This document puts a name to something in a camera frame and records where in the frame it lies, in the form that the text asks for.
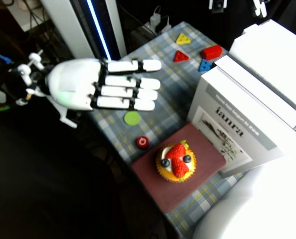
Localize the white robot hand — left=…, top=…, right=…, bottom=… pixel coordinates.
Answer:
left=45, top=58, right=162, bottom=129
left=192, top=151, right=296, bottom=239

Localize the dark red mat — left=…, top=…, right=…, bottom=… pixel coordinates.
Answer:
left=131, top=122, right=227, bottom=215

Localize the white box with print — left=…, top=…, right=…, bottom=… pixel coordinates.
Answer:
left=186, top=66, right=286, bottom=178

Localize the white column with blue light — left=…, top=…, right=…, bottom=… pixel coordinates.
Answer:
left=39, top=0, right=128, bottom=62

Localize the green round disc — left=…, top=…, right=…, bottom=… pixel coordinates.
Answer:
left=123, top=111, right=142, bottom=126

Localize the white board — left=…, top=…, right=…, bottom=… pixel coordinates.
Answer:
left=6, top=0, right=49, bottom=32

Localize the red round power button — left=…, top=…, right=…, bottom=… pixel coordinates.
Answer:
left=136, top=135, right=149, bottom=150

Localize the toy strawberry cupcake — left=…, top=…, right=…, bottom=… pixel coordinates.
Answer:
left=155, top=139, right=197, bottom=184

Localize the blue plaid tablecloth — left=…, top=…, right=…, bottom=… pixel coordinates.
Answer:
left=89, top=21, right=247, bottom=239

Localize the grey power strip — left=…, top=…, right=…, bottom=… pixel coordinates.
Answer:
left=143, top=15, right=173, bottom=35

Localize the white charger adapter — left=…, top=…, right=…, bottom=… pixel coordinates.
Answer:
left=149, top=13, right=163, bottom=28

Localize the red triangle block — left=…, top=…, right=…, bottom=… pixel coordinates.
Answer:
left=172, top=50, right=190, bottom=63

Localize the yellow triangle block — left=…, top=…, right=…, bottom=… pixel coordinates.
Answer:
left=175, top=32, right=191, bottom=46

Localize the blue triangle block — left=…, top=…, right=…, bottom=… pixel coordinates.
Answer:
left=198, top=59, right=213, bottom=73

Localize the red rectangular block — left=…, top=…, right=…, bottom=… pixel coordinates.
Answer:
left=200, top=44, right=224, bottom=61

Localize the green cable with blue plug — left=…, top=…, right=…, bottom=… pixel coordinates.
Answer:
left=0, top=48, right=13, bottom=65

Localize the white bracket with black camera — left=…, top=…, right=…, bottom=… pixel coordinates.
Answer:
left=208, top=0, right=229, bottom=14

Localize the white plastic bracket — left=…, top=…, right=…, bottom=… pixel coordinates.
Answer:
left=252, top=0, right=268, bottom=18

